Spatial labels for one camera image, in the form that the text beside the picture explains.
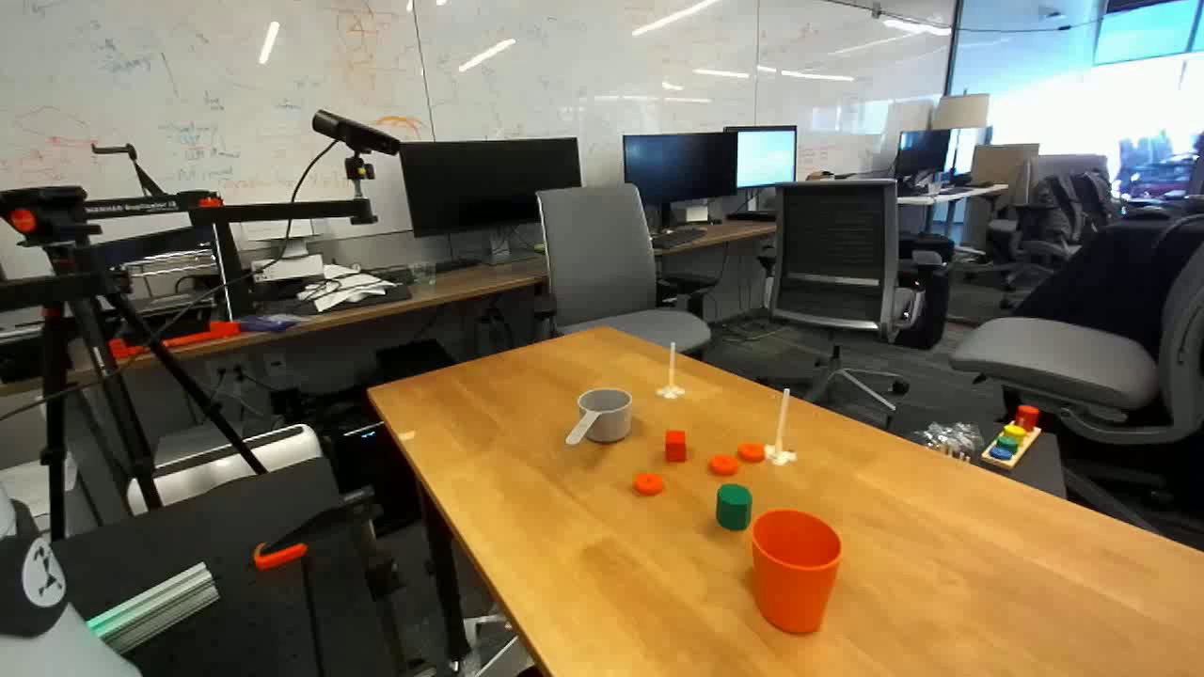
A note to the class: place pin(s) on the lit desktop monitor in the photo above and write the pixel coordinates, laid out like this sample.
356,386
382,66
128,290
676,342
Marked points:
765,160

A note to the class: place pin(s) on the large black monitor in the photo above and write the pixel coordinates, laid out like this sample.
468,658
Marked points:
490,188

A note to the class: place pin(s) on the colourful stacking toy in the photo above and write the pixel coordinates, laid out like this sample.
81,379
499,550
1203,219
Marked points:
1011,441

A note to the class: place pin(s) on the gray fabric office chair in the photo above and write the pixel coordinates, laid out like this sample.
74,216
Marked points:
603,250

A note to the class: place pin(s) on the clear plastic bag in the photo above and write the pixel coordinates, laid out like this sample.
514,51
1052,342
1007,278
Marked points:
954,437

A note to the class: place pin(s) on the gray padded swivel chair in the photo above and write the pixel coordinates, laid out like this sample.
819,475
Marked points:
1056,359

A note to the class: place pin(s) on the beige lamp shade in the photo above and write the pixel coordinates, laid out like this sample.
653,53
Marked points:
962,116

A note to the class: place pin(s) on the orange plastic cup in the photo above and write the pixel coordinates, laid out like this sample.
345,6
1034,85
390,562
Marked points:
796,586

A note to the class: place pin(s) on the white papers pile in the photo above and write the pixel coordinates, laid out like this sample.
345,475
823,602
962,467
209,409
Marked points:
330,290

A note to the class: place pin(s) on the black camera tripod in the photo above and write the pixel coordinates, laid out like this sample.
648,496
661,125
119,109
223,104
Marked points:
55,417

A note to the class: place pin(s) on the dark desktop monitor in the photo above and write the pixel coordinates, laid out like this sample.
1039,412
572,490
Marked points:
680,166

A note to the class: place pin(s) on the black work table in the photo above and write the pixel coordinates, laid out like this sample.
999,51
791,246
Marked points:
226,540

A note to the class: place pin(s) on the long wooden wall desk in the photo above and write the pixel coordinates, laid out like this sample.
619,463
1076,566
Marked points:
425,294

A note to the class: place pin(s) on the black distant office chair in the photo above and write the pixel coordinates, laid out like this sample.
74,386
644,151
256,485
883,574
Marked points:
1060,211

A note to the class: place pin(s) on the black camera on boom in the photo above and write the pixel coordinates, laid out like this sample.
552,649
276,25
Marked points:
358,129

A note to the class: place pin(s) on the dark draped cloth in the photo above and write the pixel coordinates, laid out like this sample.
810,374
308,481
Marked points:
1116,284

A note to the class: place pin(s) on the black mesh office chair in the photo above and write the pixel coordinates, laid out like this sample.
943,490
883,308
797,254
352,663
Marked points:
831,250

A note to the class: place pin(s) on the orange cube block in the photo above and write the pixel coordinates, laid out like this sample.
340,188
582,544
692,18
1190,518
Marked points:
676,446

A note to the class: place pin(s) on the green cylinder block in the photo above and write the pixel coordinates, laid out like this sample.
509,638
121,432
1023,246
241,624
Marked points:
733,508

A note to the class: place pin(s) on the gray measuring cup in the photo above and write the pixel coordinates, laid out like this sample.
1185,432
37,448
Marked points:
611,419

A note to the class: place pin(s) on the green metallic tube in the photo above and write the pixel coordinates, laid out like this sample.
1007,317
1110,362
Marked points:
157,602

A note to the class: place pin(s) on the red tool bar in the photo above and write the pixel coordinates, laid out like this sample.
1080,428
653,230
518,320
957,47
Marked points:
188,342

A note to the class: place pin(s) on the small distant monitor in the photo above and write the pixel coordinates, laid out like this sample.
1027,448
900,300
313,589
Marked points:
924,151

